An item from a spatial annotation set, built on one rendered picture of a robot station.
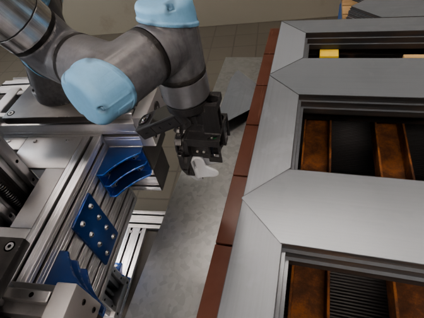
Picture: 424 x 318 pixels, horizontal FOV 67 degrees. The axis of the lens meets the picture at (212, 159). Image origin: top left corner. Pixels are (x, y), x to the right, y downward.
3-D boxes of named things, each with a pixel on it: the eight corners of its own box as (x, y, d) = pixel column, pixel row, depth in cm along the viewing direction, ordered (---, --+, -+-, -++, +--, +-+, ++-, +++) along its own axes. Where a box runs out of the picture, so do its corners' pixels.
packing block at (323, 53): (337, 58, 112) (338, 48, 109) (337, 66, 109) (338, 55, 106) (318, 58, 114) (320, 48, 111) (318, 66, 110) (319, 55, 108)
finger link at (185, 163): (192, 182, 61) (182, 149, 54) (185, 181, 61) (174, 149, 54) (199, 163, 63) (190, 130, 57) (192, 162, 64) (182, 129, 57)
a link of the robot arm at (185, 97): (149, 88, 46) (167, 57, 52) (157, 112, 50) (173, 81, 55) (199, 89, 45) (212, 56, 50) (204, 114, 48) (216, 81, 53)
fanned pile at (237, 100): (266, 70, 130) (266, 62, 127) (250, 139, 105) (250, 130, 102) (236, 70, 133) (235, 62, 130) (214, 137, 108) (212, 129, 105)
